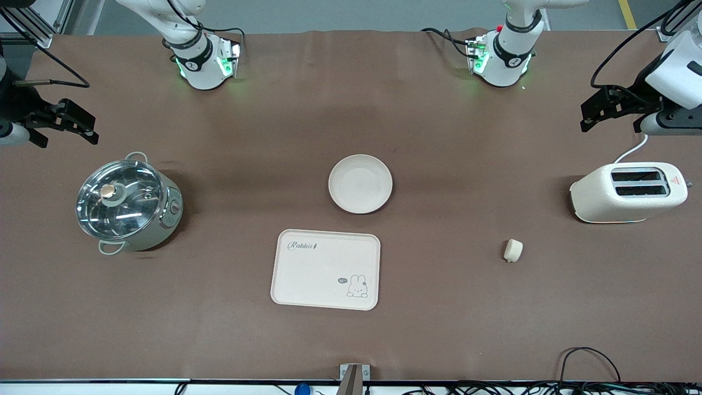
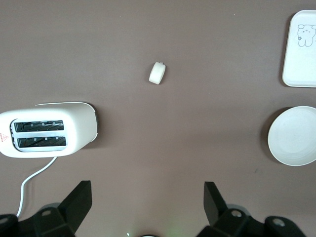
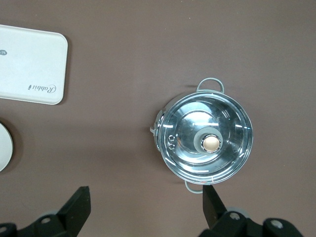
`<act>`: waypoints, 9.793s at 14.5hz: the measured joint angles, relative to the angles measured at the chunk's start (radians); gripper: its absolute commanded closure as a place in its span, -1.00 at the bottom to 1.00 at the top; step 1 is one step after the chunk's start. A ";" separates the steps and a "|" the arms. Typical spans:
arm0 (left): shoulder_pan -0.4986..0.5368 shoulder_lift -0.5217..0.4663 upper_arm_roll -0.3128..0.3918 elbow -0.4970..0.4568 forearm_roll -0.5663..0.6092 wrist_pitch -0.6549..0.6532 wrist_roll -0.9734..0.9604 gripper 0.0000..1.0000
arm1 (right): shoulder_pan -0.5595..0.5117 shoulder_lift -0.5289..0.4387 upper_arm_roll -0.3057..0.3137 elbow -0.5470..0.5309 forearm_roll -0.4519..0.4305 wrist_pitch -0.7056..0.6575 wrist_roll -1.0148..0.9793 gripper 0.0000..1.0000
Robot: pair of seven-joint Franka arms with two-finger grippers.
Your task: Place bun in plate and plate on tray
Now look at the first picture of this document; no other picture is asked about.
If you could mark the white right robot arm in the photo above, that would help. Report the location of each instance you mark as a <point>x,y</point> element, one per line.
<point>202,66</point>

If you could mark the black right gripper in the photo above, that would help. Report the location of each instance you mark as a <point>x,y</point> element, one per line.
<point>19,104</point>

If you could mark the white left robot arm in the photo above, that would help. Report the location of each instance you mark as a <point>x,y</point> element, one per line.
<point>507,60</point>

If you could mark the pale green electric cooking pot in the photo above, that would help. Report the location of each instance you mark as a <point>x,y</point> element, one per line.
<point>167,211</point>

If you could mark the cream rabbit print tray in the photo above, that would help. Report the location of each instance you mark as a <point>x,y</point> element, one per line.
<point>323,271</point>

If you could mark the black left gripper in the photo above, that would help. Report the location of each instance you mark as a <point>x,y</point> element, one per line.
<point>640,91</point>

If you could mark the round cream plate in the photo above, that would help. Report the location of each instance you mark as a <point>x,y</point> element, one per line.
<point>360,184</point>

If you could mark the grey metal camera bracket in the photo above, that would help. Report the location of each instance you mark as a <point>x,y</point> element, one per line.
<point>354,378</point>

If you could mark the glass pot lid with knob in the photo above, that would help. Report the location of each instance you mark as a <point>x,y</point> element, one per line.
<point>120,200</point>

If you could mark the cream two-slot toaster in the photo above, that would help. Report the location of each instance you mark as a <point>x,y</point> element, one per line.
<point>609,200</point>

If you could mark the aluminium frame profile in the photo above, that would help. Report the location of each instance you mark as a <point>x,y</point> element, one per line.
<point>666,34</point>
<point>33,30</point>

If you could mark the brown table cover mat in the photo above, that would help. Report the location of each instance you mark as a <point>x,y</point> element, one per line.
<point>439,307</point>

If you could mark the blue round cap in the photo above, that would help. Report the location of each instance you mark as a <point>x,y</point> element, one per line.
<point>303,389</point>

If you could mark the small white steamed bun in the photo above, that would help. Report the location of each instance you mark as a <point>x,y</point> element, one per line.
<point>513,250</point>

